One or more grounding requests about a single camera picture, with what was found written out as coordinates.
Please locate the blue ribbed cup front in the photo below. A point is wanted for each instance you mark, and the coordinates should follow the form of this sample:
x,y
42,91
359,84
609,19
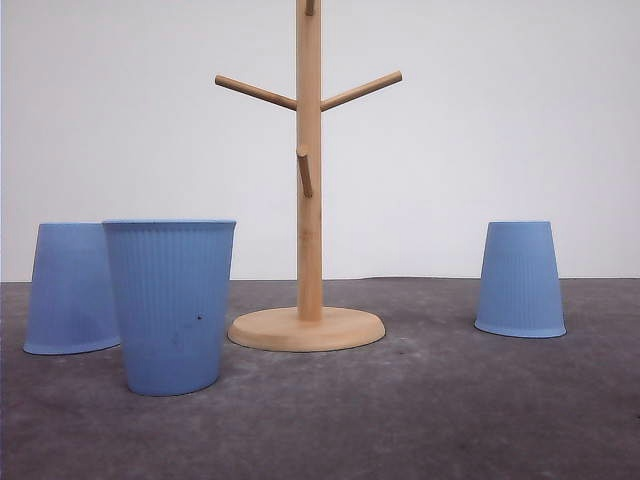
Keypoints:
x,y
171,279

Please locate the blue ribbed cup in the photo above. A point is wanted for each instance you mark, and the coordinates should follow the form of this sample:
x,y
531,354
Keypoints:
x,y
72,302
519,292
171,279

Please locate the wooden mug tree stand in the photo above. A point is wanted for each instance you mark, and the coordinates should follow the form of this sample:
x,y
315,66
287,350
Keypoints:
x,y
310,327

